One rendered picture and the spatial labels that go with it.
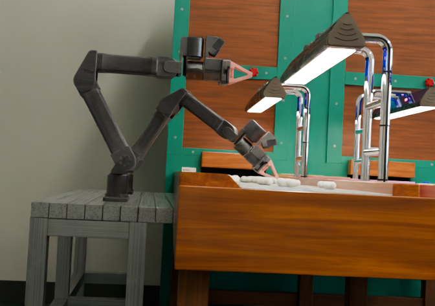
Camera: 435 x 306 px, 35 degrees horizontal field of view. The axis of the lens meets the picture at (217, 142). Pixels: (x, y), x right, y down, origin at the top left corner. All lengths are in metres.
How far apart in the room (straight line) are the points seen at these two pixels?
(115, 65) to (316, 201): 0.94
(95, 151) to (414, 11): 1.85
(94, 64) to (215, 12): 1.28
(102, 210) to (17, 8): 2.41
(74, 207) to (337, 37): 0.79
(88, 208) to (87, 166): 2.12
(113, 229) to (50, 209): 0.17
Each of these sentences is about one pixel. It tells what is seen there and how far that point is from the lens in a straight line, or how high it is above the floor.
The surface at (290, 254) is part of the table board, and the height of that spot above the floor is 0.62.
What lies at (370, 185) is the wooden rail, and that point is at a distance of 1.54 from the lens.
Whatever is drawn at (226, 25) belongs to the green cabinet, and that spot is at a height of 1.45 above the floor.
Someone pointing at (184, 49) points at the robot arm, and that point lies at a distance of 2.09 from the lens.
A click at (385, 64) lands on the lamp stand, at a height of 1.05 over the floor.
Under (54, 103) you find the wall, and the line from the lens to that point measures 3.93.
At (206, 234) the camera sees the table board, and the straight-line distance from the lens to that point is 1.31.
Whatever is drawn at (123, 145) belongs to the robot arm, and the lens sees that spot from 2.04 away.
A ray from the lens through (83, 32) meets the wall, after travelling 3.97.
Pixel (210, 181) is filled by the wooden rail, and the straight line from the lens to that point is 1.32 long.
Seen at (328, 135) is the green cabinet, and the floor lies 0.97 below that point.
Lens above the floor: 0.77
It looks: 3 degrees up
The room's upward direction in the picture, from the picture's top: 3 degrees clockwise
